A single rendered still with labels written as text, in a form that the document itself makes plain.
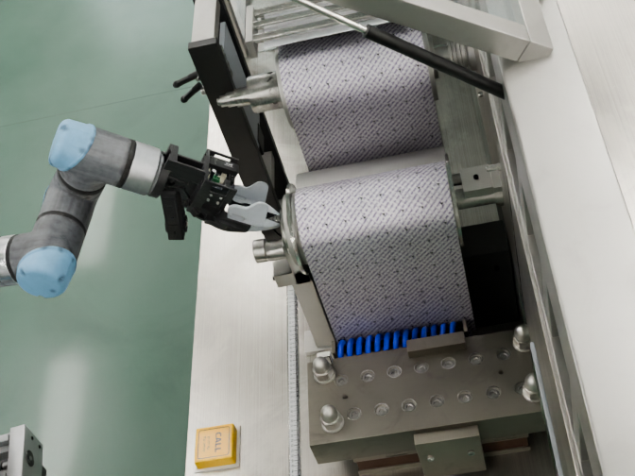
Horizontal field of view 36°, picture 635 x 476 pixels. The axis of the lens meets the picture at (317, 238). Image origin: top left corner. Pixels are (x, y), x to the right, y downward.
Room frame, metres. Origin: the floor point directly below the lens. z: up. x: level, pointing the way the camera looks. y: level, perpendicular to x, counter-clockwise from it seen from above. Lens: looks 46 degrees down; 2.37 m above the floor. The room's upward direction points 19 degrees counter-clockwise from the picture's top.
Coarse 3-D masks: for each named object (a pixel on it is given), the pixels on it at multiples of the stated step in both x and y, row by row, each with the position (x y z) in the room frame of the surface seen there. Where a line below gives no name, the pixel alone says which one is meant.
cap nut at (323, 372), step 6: (318, 360) 0.98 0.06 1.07; (324, 360) 0.98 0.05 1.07; (318, 366) 0.97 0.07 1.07; (324, 366) 0.97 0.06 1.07; (330, 366) 0.98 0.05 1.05; (318, 372) 0.97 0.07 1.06; (324, 372) 0.97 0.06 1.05; (330, 372) 0.97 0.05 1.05; (318, 378) 0.97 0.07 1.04; (324, 378) 0.97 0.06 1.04; (330, 378) 0.97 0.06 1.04
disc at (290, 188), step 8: (288, 184) 1.14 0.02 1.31; (288, 192) 1.12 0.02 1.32; (288, 200) 1.10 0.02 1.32; (288, 208) 1.09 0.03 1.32; (288, 216) 1.07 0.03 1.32; (288, 224) 1.06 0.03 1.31; (296, 240) 1.06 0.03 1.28; (296, 248) 1.04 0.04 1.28; (296, 256) 1.04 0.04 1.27; (304, 264) 1.05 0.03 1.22; (304, 272) 1.04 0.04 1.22
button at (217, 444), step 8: (232, 424) 1.02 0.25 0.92; (200, 432) 1.03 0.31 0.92; (208, 432) 1.03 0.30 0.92; (216, 432) 1.02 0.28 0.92; (224, 432) 1.01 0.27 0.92; (232, 432) 1.01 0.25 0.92; (200, 440) 1.01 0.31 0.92; (208, 440) 1.01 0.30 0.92; (216, 440) 1.00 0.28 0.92; (224, 440) 1.00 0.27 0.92; (232, 440) 0.99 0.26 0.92; (200, 448) 1.00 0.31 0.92; (208, 448) 0.99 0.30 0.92; (216, 448) 0.99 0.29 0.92; (224, 448) 0.98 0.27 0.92; (232, 448) 0.98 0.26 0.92; (200, 456) 0.98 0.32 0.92; (208, 456) 0.98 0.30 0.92; (216, 456) 0.97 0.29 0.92; (224, 456) 0.97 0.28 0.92; (232, 456) 0.96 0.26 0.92; (200, 464) 0.97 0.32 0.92; (208, 464) 0.97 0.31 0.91; (216, 464) 0.97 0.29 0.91; (224, 464) 0.96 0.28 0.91
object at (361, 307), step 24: (456, 264) 0.99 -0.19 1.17; (336, 288) 1.04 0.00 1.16; (360, 288) 1.03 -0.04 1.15; (384, 288) 1.02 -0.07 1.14; (408, 288) 1.01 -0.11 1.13; (432, 288) 1.00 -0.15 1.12; (456, 288) 1.00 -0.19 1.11; (336, 312) 1.04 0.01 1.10; (360, 312) 1.03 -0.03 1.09; (384, 312) 1.02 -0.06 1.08; (408, 312) 1.01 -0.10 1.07; (432, 312) 1.01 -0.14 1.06; (456, 312) 1.00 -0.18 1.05; (336, 336) 1.04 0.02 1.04; (384, 336) 1.03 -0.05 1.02
